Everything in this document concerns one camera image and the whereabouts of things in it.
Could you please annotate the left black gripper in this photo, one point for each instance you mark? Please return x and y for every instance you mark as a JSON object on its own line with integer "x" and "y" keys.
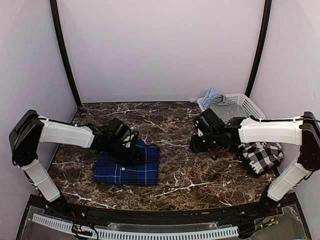
{"x": 131, "y": 159}

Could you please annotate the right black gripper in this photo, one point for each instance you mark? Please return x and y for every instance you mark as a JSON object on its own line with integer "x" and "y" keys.
{"x": 196, "y": 147}

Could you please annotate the blue plaid long sleeve shirt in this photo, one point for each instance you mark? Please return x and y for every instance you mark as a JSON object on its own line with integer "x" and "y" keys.
{"x": 107, "y": 171}

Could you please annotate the black white checkered shirt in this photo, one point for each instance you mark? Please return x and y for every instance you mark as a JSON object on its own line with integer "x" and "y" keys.
{"x": 260, "y": 157}

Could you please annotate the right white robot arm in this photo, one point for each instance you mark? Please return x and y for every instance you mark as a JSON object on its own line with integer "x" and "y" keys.
{"x": 302, "y": 131}

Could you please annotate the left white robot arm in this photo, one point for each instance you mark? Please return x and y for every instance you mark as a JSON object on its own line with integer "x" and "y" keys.
{"x": 33, "y": 129}

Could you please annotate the grey button shirt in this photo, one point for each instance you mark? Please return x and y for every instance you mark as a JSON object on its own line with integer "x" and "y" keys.
{"x": 226, "y": 109}

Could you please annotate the light blue shirt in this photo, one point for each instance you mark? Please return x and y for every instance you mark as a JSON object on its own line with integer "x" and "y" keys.
{"x": 210, "y": 95}

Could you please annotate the white plastic laundry basket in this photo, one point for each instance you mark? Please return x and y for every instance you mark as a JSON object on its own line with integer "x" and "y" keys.
{"x": 249, "y": 106}

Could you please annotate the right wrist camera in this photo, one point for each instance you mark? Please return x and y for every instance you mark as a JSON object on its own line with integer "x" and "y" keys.
{"x": 208, "y": 123}

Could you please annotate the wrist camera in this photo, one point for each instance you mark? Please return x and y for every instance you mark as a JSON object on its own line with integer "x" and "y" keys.
{"x": 208, "y": 123}
{"x": 121, "y": 133}

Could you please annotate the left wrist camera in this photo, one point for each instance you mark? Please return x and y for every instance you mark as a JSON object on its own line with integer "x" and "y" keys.
{"x": 121, "y": 133}

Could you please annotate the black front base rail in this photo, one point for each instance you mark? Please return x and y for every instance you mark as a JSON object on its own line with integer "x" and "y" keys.
{"x": 244, "y": 214}

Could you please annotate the white slotted cable duct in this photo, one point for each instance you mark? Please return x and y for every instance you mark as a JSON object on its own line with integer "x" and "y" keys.
{"x": 121, "y": 231}

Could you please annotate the right black corner post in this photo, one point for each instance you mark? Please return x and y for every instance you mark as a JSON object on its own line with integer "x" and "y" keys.
{"x": 260, "y": 47}

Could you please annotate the black corner post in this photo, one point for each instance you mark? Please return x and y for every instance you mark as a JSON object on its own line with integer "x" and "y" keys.
{"x": 63, "y": 52}
{"x": 260, "y": 47}

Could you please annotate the left black corner post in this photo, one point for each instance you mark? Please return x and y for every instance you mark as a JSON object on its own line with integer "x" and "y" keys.
{"x": 63, "y": 52}

